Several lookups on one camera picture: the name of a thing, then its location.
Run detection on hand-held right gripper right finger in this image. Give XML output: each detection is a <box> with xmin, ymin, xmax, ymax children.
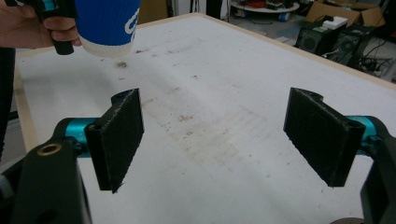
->
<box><xmin>283</xmin><ymin>87</ymin><xmax>381</xmax><ymax>188</ymax></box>

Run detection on blue and white paper cup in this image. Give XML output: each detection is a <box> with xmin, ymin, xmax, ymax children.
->
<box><xmin>74</xmin><ymin>0</ymin><xmax>142</xmax><ymax>59</ymax></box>

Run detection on round white table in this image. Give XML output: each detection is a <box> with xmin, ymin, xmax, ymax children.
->
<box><xmin>230</xmin><ymin>0</ymin><xmax>301</xmax><ymax>14</ymax></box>

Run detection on small white box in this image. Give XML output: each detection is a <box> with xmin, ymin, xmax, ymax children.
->
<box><xmin>321</xmin><ymin>16</ymin><xmax>348</xmax><ymax>31</ymax></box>

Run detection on black computer tower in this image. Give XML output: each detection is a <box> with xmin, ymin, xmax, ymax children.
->
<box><xmin>293</xmin><ymin>26</ymin><xmax>332</xmax><ymax>58</ymax></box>
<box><xmin>330</xmin><ymin>24</ymin><xmax>380</xmax><ymax>68</ymax></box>

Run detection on cardboard box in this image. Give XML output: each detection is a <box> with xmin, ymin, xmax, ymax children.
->
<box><xmin>306</xmin><ymin>0</ymin><xmax>387</xmax><ymax>28</ymax></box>

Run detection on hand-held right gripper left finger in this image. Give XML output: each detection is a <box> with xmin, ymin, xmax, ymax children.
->
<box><xmin>64</xmin><ymin>88</ymin><xmax>145</xmax><ymax>194</ymax></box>

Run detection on white table mat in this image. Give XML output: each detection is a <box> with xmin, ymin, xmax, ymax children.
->
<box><xmin>15</xmin><ymin>15</ymin><xmax>396</xmax><ymax>224</ymax></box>

